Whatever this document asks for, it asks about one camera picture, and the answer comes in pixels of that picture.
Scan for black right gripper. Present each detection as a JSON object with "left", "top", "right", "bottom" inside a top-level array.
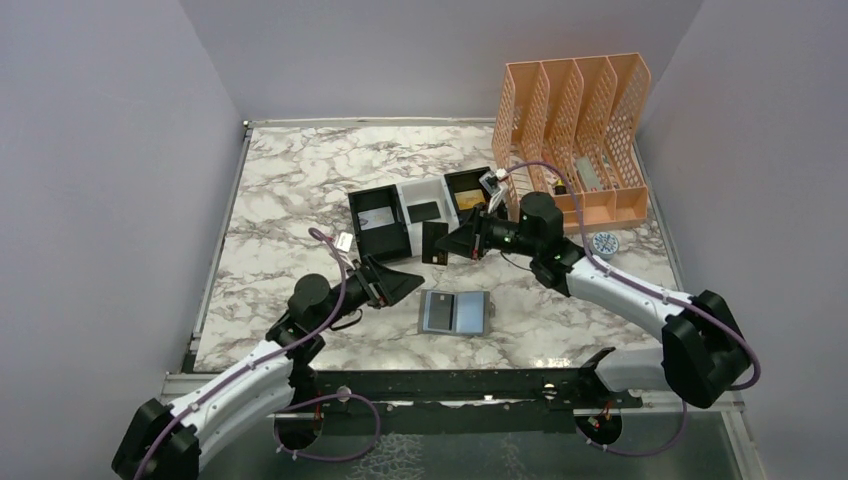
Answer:
[{"left": 435, "top": 202, "right": 540, "bottom": 260}]

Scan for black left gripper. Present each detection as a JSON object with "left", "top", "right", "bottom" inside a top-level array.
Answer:
[{"left": 315, "top": 254, "right": 424, "bottom": 333}]

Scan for black magnetic stripe card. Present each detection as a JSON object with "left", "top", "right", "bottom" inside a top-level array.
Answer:
[{"left": 421, "top": 221, "right": 449, "bottom": 266}]

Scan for grey card holder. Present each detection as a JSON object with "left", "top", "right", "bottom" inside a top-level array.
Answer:
[{"left": 418, "top": 289, "right": 496, "bottom": 337}]

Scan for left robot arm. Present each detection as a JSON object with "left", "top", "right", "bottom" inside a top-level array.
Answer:
[{"left": 111, "top": 257, "right": 425, "bottom": 479}]

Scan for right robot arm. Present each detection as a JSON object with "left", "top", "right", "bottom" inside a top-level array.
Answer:
[{"left": 436, "top": 192, "right": 759, "bottom": 409}]

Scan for gold card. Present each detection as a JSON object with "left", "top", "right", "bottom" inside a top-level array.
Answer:
[{"left": 454, "top": 189, "right": 487, "bottom": 211}]

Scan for black card in white bin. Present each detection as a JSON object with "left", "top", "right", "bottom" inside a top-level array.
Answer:
[{"left": 407, "top": 201, "right": 441, "bottom": 224}]

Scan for black left bin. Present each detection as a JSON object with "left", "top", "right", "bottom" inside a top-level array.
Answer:
[{"left": 348, "top": 184, "right": 412, "bottom": 263}]

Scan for black bin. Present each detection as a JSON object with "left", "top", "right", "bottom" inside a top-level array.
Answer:
[
  {"left": 444, "top": 167, "right": 492, "bottom": 224},
  {"left": 348, "top": 184, "right": 412, "bottom": 263}
]

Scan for black right bin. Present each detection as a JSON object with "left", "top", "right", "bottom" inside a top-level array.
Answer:
[{"left": 444, "top": 167, "right": 492, "bottom": 224}]

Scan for white middle bin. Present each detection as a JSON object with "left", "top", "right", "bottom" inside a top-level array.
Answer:
[{"left": 396, "top": 176, "right": 459, "bottom": 256}]

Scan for black yellow marker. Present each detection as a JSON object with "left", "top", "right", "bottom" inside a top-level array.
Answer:
[{"left": 553, "top": 180, "right": 569, "bottom": 196}]

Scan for blue white tape roll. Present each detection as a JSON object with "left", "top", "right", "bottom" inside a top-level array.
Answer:
[{"left": 590, "top": 231, "right": 620, "bottom": 261}]

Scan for grey item in organizer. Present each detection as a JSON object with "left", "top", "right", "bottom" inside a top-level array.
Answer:
[{"left": 575, "top": 156, "right": 604, "bottom": 192}]

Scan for peach file organizer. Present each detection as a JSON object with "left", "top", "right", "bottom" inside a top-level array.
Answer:
[{"left": 492, "top": 53, "right": 652, "bottom": 233}]

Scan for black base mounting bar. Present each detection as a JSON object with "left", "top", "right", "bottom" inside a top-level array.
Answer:
[{"left": 272, "top": 368, "right": 642, "bottom": 439}]

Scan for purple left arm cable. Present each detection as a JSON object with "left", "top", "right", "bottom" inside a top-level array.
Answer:
[{"left": 132, "top": 227, "right": 382, "bottom": 480}]

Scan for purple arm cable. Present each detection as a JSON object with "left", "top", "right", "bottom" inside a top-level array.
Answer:
[
  {"left": 132, "top": 227, "right": 382, "bottom": 480},
  {"left": 493, "top": 160, "right": 762, "bottom": 458}
]

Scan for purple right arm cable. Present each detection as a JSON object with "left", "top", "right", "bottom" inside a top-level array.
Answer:
[{"left": 493, "top": 160, "right": 762, "bottom": 458}]

